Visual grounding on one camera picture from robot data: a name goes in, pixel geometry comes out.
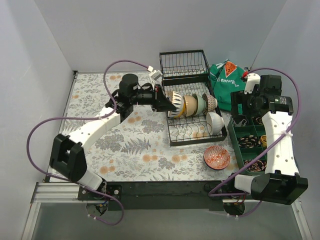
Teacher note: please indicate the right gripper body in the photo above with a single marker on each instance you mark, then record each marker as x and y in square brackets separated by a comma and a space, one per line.
[236, 105]

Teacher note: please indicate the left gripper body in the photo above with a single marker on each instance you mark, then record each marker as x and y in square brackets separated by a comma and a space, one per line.
[155, 98]

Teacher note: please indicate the cream bowl with blue pattern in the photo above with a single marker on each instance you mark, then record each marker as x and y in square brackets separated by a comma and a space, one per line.
[178, 101]

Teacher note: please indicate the brown patterned bowl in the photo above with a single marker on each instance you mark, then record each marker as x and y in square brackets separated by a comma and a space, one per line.
[211, 103]

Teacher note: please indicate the cream ceramic bowl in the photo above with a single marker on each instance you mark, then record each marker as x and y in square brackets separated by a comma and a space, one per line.
[191, 105]

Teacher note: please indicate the mint green bowl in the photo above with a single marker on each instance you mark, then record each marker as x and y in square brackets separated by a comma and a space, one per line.
[201, 104]

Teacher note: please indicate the black wire dish rack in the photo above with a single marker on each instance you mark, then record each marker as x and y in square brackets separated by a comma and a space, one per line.
[187, 72]

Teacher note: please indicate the orange patterned bowl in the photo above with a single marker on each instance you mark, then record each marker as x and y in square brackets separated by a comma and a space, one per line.
[216, 157]

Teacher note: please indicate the cream bowl with yellow stripe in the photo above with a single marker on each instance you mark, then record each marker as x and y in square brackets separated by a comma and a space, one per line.
[183, 111]

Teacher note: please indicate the white ribbed bowl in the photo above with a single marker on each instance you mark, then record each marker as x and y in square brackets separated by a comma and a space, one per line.
[215, 121]

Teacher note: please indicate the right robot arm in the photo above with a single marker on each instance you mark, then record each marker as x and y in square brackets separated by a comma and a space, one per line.
[281, 182]

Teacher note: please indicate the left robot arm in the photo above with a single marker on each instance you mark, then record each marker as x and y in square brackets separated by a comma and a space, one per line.
[68, 155]

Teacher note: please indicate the green shirt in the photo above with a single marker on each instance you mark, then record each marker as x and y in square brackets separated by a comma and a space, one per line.
[226, 78]

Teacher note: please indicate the green compartment tray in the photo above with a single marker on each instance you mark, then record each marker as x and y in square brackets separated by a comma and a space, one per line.
[245, 134]

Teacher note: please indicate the floral patterned table mat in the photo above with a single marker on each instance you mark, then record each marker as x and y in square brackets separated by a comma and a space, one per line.
[139, 148]

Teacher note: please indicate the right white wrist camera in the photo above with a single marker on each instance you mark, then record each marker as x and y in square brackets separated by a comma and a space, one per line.
[251, 80]

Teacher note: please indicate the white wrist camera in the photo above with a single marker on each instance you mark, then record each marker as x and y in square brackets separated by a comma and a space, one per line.
[154, 74]
[251, 80]

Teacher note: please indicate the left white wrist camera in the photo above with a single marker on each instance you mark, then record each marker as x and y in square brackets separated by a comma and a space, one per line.
[154, 74]

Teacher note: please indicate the aluminium front rail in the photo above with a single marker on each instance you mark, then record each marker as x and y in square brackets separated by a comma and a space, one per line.
[136, 195]

